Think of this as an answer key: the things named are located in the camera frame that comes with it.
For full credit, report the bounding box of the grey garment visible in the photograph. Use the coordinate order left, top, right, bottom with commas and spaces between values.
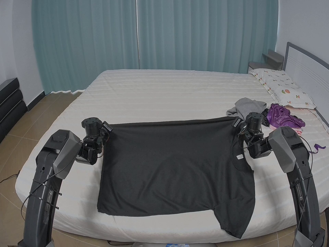
226, 97, 268, 119

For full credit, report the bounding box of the blue-green curtain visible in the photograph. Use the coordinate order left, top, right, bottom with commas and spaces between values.
136, 0, 279, 74
32, 0, 140, 95

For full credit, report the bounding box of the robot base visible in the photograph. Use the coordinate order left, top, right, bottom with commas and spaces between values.
131, 242, 216, 247

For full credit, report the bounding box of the bed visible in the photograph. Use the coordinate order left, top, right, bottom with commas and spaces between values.
15, 42, 329, 242

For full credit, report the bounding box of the purple garment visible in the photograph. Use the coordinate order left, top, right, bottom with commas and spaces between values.
266, 104, 326, 154

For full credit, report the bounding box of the black cable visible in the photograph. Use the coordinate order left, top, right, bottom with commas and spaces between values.
0, 173, 21, 184
299, 135, 314, 175

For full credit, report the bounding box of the black chest of drawers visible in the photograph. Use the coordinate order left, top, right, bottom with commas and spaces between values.
0, 78, 27, 142

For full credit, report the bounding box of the white printed pillow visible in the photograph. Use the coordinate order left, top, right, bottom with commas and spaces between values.
249, 68, 316, 109

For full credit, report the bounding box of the black T-shirt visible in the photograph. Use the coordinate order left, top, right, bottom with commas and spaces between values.
97, 116, 255, 239

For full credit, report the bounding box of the grey bedside table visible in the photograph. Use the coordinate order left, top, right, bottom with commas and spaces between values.
248, 49, 284, 74

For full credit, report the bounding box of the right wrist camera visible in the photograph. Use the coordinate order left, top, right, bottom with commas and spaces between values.
232, 117, 246, 130

